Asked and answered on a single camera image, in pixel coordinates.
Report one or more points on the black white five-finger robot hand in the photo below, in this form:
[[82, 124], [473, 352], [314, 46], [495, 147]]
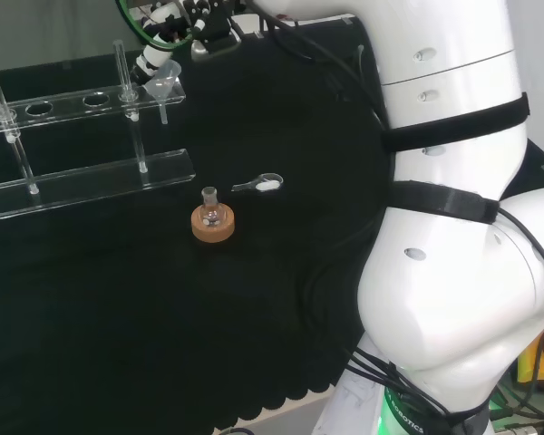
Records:
[[156, 56]]

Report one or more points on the clear plastic funnel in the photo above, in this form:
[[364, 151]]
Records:
[[163, 84]]

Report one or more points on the clear acrylic funnel stand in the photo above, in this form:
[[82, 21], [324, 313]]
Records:
[[95, 177]]

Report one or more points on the glass weighing funnel with powder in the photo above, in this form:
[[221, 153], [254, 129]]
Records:
[[267, 186]]

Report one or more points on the small round-bottom glass flask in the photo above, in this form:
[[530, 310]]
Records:
[[209, 213]]

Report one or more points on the black bench cloth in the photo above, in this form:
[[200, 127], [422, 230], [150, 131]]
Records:
[[118, 317]]

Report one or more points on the yellow stop button box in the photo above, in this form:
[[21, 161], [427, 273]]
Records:
[[528, 369]]

